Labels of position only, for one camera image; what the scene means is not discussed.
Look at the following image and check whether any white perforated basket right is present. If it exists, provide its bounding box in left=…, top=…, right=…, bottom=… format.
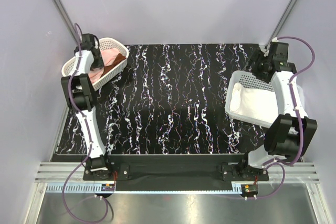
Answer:
left=225, top=70, right=308, bottom=128

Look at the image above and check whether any white perforated basket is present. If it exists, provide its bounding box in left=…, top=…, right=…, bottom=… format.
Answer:
left=225, top=70, right=308, bottom=128
left=61, top=33, right=129, bottom=93

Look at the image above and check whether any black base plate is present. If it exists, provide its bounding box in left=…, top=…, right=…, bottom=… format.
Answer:
left=83, top=154, right=269, bottom=193

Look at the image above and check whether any left controller board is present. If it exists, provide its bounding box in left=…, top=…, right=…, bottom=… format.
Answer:
left=101, top=182, right=116, bottom=192

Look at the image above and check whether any brown towel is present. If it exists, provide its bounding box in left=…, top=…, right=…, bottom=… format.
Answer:
left=102, top=54, right=126, bottom=76

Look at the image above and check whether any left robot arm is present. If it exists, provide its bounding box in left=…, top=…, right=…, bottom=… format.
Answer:
left=61, top=34, right=113, bottom=180

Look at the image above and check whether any white perforated basket left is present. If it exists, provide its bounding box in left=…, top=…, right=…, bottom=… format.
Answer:
left=61, top=33, right=129, bottom=93

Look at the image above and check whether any white towel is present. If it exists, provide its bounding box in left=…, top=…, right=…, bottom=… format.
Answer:
left=229, top=82, right=278, bottom=124

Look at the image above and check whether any pink towel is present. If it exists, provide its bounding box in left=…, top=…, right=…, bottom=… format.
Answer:
left=89, top=48, right=120, bottom=84

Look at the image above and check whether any right controller board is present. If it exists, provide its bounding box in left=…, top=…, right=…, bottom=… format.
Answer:
left=242, top=184, right=259, bottom=197

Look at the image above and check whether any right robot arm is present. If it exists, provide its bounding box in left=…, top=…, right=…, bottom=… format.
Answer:
left=238, top=37, right=317, bottom=180

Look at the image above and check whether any controller board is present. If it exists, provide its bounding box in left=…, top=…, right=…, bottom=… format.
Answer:
left=101, top=182, right=116, bottom=192
left=242, top=184, right=259, bottom=197

